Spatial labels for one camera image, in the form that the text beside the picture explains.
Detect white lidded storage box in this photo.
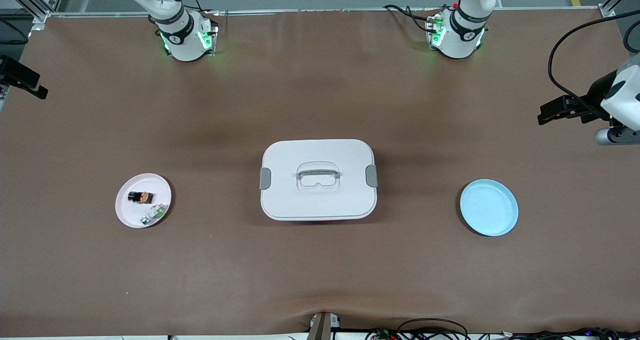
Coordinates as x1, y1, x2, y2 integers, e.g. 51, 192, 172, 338
259, 139, 379, 222

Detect light blue round plate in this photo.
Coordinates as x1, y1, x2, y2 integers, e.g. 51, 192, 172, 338
459, 179, 520, 237

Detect pink round plate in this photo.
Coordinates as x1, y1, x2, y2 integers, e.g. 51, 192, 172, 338
115, 173, 173, 229

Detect brown table cover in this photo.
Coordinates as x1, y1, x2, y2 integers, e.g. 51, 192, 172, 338
0, 9, 640, 338

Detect black cables at arm base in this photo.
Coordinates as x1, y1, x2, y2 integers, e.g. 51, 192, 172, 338
383, 4, 441, 34

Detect silver table edge rail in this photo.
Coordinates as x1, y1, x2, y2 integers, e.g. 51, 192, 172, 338
47, 6, 613, 19

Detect black cable bundle with connectors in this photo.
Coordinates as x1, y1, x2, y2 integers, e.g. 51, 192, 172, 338
365, 318, 640, 340

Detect front camera mount bracket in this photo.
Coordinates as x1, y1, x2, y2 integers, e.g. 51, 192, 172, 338
306, 311, 342, 340

